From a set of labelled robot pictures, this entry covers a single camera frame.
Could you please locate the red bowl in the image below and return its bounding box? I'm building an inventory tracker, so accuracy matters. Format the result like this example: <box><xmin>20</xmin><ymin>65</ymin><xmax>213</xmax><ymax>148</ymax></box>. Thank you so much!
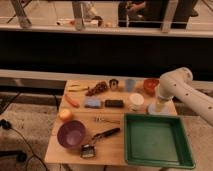
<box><xmin>143</xmin><ymin>78</ymin><xmax>159</xmax><ymax>96</ymax></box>

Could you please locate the white cup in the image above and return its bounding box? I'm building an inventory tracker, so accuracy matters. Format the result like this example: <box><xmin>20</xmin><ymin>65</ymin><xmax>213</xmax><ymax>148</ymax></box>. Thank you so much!
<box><xmin>129</xmin><ymin>93</ymin><xmax>144</xmax><ymax>111</ymax></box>

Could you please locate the black cable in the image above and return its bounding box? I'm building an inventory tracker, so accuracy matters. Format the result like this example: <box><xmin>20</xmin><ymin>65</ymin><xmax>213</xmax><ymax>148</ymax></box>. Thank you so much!
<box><xmin>0</xmin><ymin>92</ymin><xmax>49</xmax><ymax>171</ymax></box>

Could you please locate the brown grape bunch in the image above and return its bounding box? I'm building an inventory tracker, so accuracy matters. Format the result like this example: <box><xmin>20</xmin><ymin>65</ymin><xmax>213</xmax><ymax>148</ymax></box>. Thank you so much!
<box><xmin>86</xmin><ymin>81</ymin><xmax>108</xmax><ymax>96</ymax></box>

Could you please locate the green plastic tray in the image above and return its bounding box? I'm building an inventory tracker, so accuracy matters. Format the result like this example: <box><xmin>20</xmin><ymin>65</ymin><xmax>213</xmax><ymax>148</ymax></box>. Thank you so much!
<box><xmin>124</xmin><ymin>114</ymin><xmax>195</xmax><ymax>169</ymax></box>

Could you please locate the seated person in background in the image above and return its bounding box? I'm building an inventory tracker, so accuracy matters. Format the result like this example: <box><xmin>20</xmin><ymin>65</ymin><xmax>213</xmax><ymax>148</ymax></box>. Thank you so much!
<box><xmin>117</xmin><ymin>0</ymin><xmax>164</xmax><ymax>28</ymax></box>

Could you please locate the black handled brush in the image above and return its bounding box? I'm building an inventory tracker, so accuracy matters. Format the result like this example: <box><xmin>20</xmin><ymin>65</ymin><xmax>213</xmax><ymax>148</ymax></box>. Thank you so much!
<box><xmin>80</xmin><ymin>127</ymin><xmax>120</xmax><ymax>159</ymax></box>

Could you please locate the metal fork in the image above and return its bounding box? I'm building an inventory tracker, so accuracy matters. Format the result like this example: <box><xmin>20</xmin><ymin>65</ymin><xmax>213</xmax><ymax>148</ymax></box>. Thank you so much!
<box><xmin>94</xmin><ymin>117</ymin><xmax>120</xmax><ymax>124</ymax></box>

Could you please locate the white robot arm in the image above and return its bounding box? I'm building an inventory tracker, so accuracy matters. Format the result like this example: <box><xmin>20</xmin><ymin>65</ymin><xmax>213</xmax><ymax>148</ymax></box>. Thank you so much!
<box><xmin>156</xmin><ymin>67</ymin><xmax>213</xmax><ymax>127</ymax></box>

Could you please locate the orange carrot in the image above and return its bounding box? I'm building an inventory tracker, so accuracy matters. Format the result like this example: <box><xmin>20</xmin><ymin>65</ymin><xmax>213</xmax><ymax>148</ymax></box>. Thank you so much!
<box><xmin>64</xmin><ymin>94</ymin><xmax>80</xmax><ymax>108</ymax></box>

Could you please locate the light blue cup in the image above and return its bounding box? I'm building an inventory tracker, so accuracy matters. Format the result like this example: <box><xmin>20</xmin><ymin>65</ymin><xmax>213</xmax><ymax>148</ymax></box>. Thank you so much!
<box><xmin>125</xmin><ymin>79</ymin><xmax>136</xmax><ymax>92</ymax></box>

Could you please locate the yellow banana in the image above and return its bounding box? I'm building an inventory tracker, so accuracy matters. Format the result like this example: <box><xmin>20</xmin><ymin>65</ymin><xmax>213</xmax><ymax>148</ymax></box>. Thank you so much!
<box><xmin>67</xmin><ymin>85</ymin><xmax>89</xmax><ymax>92</ymax></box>

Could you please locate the blue sponge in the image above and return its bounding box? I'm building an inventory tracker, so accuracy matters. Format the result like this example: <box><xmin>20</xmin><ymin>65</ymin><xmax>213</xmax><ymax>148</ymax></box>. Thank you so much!
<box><xmin>84</xmin><ymin>98</ymin><xmax>101</xmax><ymax>108</ymax></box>

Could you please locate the red yellow apple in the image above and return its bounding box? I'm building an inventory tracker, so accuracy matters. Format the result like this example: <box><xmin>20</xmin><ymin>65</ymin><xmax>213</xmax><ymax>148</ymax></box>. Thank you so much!
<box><xmin>59</xmin><ymin>109</ymin><xmax>73</xmax><ymax>122</ymax></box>

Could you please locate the black rectangular block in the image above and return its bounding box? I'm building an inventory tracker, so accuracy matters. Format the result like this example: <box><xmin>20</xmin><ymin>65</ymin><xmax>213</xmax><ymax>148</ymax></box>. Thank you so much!
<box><xmin>105</xmin><ymin>100</ymin><xmax>124</xmax><ymax>108</ymax></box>

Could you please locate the purple bowl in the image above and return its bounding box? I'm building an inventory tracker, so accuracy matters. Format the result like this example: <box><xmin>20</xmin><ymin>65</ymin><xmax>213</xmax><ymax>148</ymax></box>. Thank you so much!
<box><xmin>57</xmin><ymin>120</ymin><xmax>86</xmax><ymax>149</ymax></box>

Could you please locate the wooden board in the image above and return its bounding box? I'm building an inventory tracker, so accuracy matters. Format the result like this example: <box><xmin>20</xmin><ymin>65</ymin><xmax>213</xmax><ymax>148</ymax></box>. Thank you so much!
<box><xmin>44</xmin><ymin>79</ymin><xmax>178</xmax><ymax>167</ymax></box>

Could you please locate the small metal cup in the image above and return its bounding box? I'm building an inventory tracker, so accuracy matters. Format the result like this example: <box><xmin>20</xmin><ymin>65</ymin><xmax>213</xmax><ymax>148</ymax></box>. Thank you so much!
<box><xmin>109</xmin><ymin>79</ymin><xmax>119</xmax><ymax>91</ymax></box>

